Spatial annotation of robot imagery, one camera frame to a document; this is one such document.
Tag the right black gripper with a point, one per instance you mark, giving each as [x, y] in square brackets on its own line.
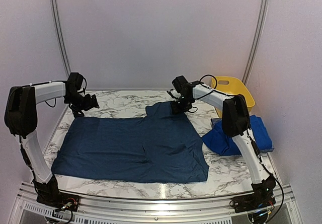
[176, 110]

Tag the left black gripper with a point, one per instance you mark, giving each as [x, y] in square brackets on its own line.
[89, 104]

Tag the grey-blue garment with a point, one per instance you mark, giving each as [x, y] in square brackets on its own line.
[160, 147]

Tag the blue pleated skirt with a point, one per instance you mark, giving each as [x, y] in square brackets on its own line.
[223, 145]

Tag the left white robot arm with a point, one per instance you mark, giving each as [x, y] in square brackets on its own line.
[21, 119]

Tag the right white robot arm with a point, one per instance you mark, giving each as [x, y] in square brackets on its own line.
[236, 124]

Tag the blue checked folded shirt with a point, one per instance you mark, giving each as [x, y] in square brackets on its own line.
[216, 123]

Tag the yellow plastic basket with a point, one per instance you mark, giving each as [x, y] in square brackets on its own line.
[233, 86]

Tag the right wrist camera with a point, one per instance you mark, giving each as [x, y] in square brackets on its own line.
[178, 83]

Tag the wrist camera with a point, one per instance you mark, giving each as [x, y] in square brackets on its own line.
[178, 83]
[78, 80]

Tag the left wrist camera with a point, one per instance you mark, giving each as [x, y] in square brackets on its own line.
[78, 80]

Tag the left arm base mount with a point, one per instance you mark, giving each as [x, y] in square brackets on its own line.
[62, 199]

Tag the right aluminium wall profile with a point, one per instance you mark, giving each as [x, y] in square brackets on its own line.
[264, 5]

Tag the aluminium wall profile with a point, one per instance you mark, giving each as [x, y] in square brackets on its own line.
[264, 5]
[60, 38]

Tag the aluminium table front rail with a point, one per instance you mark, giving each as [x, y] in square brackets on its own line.
[98, 209]

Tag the left aluminium wall profile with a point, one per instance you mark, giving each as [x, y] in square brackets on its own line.
[60, 38]

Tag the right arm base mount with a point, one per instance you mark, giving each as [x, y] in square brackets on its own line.
[251, 202]

